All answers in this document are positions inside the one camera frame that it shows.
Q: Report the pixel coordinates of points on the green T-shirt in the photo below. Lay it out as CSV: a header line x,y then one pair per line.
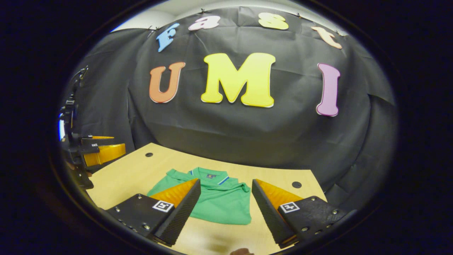
x,y
219,205

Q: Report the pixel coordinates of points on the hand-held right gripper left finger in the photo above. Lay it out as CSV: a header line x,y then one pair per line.
x,y
180,216

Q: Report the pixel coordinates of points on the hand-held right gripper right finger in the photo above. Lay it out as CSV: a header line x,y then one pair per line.
x,y
270,216

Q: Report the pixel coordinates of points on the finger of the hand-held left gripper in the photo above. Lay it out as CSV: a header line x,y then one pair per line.
x,y
95,140
106,154

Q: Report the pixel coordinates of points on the black backdrop cloth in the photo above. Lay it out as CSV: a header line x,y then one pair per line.
x,y
283,134

